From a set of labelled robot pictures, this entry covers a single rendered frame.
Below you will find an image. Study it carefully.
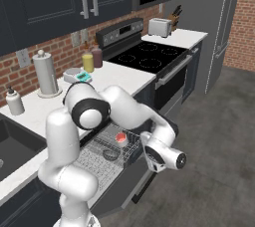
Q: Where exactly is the red cup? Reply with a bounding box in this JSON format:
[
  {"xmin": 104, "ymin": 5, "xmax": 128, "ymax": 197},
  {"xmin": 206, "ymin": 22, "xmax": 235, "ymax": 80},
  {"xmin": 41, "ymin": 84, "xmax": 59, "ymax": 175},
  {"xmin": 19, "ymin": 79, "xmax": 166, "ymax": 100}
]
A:
[{"xmin": 115, "ymin": 131, "xmax": 128, "ymax": 147}]

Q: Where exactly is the black oven door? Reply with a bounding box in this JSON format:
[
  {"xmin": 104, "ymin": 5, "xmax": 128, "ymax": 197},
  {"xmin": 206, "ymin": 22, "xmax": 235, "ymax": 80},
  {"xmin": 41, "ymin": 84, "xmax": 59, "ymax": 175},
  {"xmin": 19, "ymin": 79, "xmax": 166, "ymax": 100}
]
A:
[{"xmin": 153, "ymin": 55, "xmax": 194, "ymax": 114}]

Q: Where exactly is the dark grey bowl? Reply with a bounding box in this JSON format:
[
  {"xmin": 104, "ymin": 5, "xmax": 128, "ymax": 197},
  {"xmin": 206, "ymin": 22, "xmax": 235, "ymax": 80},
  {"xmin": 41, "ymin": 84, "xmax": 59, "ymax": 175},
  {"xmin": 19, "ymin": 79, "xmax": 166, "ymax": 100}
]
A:
[{"xmin": 102, "ymin": 148, "xmax": 122, "ymax": 161}]

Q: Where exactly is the black stove with hob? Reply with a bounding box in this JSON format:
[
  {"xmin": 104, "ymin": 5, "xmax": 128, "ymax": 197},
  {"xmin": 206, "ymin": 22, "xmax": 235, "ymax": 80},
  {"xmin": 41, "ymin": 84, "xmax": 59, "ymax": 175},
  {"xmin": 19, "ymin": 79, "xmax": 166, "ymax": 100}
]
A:
[{"xmin": 95, "ymin": 17, "xmax": 194, "ymax": 129}]

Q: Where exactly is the dark red bottle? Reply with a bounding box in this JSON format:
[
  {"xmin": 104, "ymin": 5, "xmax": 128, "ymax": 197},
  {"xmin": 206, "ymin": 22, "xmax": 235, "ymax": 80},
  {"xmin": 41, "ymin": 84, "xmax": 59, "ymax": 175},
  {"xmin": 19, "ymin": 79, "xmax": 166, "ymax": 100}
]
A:
[{"xmin": 91, "ymin": 36, "xmax": 104, "ymax": 69}]

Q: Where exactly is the yellow bottle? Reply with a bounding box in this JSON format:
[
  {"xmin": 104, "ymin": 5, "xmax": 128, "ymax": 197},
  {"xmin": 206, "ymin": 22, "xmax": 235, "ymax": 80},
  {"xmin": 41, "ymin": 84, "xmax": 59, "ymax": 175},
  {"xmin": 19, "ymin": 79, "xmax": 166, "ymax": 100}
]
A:
[{"xmin": 82, "ymin": 40, "xmax": 96, "ymax": 74}]

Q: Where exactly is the dark blue base cupboard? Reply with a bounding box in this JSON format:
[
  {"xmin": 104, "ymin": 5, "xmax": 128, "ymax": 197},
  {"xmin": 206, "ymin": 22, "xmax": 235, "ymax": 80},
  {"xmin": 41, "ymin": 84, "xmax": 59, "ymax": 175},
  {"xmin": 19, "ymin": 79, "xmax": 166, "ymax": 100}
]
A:
[{"xmin": 180, "ymin": 40, "xmax": 204, "ymax": 105}]

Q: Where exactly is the silver toaster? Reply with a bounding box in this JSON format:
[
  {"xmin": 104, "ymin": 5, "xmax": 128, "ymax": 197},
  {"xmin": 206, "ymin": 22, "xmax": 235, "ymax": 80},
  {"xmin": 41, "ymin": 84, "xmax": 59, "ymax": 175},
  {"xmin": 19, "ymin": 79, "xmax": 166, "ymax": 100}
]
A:
[{"xmin": 147, "ymin": 17, "xmax": 173, "ymax": 39}]

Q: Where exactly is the white paper towel roll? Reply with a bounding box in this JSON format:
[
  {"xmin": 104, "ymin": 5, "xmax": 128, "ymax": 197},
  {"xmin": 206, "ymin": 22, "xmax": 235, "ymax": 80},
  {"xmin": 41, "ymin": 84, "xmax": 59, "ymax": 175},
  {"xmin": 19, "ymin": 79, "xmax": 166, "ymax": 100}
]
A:
[{"xmin": 31, "ymin": 49, "xmax": 64, "ymax": 99}]

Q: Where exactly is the wooden knife block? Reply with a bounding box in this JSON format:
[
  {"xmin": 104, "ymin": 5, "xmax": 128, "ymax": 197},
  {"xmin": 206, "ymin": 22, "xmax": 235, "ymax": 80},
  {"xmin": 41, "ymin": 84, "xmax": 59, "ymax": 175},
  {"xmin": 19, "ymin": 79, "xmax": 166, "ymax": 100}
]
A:
[{"xmin": 166, "ymin": 4, "xmax": 183, "ymax": 32}]

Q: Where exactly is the dark grey fridge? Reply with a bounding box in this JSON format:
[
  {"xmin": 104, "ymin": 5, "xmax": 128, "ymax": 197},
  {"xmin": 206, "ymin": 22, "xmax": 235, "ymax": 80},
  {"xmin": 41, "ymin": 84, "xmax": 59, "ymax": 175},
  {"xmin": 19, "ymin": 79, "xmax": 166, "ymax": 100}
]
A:
[{"xmin": 164, "ymin": 0, "xmax": 245, "ymax": 95}]

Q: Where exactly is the white soap bottle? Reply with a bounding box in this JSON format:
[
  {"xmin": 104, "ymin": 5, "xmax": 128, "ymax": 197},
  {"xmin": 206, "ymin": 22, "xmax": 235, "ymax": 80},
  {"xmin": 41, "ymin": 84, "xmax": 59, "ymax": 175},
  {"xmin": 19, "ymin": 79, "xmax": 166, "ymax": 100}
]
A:
[{"xmin": 5, "ymin": 86, "xmax": 26, "ymax": 116}]

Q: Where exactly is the black sink basin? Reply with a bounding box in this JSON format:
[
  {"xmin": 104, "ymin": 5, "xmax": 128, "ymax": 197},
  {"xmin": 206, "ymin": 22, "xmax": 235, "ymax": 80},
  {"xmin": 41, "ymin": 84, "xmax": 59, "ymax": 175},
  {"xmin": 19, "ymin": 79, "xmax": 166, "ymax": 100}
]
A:
[{"xmin": 0, "ymin": 113, "xmax": 48, "ymax": 183}]

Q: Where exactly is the dark blue sink cupboard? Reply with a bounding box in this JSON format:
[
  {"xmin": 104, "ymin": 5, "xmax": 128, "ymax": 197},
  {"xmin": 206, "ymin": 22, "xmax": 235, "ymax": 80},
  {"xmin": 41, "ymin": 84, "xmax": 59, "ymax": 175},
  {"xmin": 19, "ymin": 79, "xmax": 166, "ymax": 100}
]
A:
[{"xmin": 0, "ymin": 176, "xmax": 64, "ymax": 227}]

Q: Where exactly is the wire dishwasher rack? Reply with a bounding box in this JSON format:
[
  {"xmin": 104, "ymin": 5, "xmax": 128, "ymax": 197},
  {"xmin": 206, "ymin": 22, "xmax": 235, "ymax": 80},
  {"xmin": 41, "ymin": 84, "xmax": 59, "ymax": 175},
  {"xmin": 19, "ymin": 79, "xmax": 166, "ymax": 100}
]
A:
[{"xmin": 89, "ymin": 121, "xmax": 144, "ymax": 172}]

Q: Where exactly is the silver oven door handle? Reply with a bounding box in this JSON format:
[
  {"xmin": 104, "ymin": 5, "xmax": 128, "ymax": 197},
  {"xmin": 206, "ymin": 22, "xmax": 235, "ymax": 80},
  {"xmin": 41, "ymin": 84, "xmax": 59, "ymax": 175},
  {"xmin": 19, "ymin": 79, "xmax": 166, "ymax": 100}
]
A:
[{"xmin": 154, "ymin": 54, "xmax": 194, "ymax": 88}]

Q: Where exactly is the grey wall outlet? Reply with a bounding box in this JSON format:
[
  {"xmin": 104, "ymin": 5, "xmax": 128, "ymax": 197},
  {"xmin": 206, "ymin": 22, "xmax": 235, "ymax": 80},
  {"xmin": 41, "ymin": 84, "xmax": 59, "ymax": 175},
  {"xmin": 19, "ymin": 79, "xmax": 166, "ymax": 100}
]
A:
[
  {"xmin": 15, "ymin": 48, "xmax": 31, "ymax": 69},
  {"xmin": 71, "ymin": 31, "xmax": 82, "ymax": 48},
  {"xmin": 81, "ymin": 28, "xmax": 90, "ymax": 42}
]

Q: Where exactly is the black dishwasher door handle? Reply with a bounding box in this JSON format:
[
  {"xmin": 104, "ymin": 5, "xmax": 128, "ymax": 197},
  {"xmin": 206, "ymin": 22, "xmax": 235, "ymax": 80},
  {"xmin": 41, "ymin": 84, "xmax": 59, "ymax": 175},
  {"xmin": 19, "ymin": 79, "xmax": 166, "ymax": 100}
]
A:
[{"xmin": 130, "ymin": 170, "xmax": 157, "ymax": 205}]

